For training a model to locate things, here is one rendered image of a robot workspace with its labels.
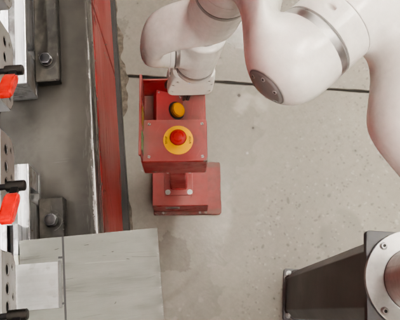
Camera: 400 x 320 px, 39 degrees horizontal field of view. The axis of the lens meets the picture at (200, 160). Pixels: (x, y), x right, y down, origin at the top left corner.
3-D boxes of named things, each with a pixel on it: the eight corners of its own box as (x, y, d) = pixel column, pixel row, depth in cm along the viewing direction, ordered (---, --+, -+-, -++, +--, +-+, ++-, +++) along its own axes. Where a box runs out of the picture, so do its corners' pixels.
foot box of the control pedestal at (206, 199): (221, 214, 212) (223, 209, 200) (153, 215, 211) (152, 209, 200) (220, 162, 217) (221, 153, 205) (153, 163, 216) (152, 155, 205)
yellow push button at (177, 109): (180, 120, 147) (185, 117, 146) (167, 117, 145) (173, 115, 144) (180, 106, 148) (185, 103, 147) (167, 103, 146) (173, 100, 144)
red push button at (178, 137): (186, 148, 137) (186, 144, 134) (169, 148, 137) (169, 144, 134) (186, 133, 139) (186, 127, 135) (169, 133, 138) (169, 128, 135)
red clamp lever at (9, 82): (12, 89, 88) (22, 62, 96) (-15, 91, 88) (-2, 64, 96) (14, 100, 90) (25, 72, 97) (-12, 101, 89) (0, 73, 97)
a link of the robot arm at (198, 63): (172, 80, 114) (218, 79, 115) (178, 52, 101) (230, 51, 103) (169, 40, 116) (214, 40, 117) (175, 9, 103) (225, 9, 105)
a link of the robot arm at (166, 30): (148, 19, 82) (140, 77, 112) (256, 18, 84) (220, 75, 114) (145, -40, 83) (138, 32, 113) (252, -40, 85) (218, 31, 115)
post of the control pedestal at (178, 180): (186, 188, 202) (185, 146, 150) (171, 189, 202) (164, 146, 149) (186, 174, 203) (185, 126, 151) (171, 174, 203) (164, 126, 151)
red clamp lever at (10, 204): (14, 216, 83) (25, 177, 91) (-15, 219, 83) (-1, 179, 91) (16, 226, 84) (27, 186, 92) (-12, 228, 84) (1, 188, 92)
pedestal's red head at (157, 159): (206, 173, 148) (208, 154, 130) (144, 173, 147) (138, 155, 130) (204, 100, 153) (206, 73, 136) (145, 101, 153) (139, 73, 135)
